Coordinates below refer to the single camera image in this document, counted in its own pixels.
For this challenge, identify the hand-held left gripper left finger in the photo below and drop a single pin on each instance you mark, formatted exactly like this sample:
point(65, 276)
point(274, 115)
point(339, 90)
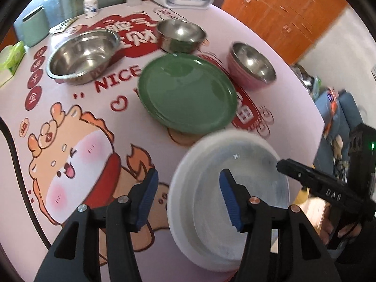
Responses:
point(147, 199)

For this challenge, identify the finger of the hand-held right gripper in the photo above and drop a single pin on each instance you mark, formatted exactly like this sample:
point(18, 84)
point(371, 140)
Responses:
point(293, 170)

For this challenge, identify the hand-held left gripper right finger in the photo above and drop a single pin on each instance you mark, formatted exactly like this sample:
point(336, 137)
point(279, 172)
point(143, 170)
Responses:
point(232, 202)

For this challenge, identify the pink steel bowl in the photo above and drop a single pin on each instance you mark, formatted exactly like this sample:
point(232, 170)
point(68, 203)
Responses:
point(252, 64)

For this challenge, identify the green plate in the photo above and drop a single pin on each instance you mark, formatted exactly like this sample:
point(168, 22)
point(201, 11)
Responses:
point(188, 94)

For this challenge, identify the large steel bowl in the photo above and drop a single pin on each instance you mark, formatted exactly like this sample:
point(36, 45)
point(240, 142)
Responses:
point(82, 53)

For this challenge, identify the person's right hand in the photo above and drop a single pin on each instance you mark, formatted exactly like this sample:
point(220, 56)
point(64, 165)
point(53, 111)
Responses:
point(349, 230)

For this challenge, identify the wooden shelf cabinet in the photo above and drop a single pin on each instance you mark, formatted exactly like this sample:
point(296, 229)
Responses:
point(279, 14)

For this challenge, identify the small steel bowl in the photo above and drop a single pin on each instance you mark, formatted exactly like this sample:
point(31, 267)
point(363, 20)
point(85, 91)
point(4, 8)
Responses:
point(180, 35)

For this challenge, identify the pill blister pack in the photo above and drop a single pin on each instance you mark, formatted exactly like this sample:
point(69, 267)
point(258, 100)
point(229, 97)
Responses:
point(63, 25)

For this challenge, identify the green tissue box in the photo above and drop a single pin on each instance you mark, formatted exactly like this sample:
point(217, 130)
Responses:
point(10, 60)

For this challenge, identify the white pill bottle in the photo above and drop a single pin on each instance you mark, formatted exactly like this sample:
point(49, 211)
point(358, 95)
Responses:
point(90, 4)

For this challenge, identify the green canister with black lid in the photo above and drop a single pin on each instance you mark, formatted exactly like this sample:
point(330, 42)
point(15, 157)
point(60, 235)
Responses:
point(33, 26)

